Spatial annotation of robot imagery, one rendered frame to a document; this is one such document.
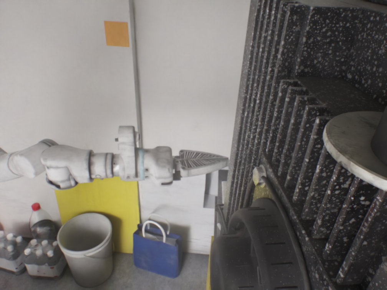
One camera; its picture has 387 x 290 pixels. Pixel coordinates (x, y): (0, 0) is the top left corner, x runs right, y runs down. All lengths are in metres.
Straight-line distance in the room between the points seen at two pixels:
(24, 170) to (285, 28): 0.60
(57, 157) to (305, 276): 0.52
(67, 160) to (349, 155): 0.55
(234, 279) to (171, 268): 1.51
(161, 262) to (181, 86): 1.04
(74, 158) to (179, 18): 0.87
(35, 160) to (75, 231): 1.28
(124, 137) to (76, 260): 1.25
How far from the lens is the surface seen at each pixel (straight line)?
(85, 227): 1.98
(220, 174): 1.63
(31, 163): 0.73
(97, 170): 0.68
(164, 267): 1.92
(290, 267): 0.39
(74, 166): 0.68
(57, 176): 0.71
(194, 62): 1.41
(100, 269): 1.90
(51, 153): 0.70
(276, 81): 0.46
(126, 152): 0.65
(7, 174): 0.86
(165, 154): 0.68
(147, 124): 1.57
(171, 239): 1.81
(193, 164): 0.67
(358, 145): 0.29
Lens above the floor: 1.66
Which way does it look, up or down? 32 degrees down
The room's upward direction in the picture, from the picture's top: 3 degrees clockwise
